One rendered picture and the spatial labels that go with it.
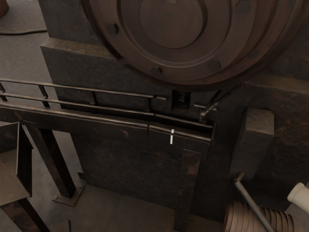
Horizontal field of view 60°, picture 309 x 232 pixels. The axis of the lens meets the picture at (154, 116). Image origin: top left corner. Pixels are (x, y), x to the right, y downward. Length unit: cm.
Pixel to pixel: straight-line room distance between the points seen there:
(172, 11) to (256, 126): 41
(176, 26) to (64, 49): 50
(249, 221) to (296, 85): 42
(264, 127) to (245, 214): 29
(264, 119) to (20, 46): 244
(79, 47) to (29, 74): 155
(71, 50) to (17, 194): 47
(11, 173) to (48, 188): 68
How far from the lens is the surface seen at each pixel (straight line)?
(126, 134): 89
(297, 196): 82
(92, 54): 88
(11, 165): 99
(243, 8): 47
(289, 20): 59
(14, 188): 93
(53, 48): 95
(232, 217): 91
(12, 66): 261
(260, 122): 78
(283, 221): 95
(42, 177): 169
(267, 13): 54
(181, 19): 49
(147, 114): 89
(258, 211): 89
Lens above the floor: 133
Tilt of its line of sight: 46 degrees down
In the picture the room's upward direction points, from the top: straight up
